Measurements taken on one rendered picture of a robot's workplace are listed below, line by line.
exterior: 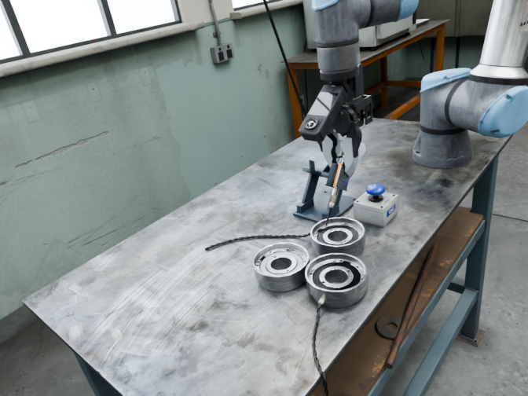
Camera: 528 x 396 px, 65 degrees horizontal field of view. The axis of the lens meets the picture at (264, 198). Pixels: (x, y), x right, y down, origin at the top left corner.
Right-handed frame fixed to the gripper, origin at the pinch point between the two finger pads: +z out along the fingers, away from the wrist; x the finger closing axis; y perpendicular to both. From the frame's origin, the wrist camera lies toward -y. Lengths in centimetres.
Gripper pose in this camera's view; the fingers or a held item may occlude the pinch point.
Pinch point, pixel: (340, 171)
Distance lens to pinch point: 85.6
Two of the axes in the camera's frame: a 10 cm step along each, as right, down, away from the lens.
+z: 1.5, 8.7, 4.6
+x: -7.2, -2.2, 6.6
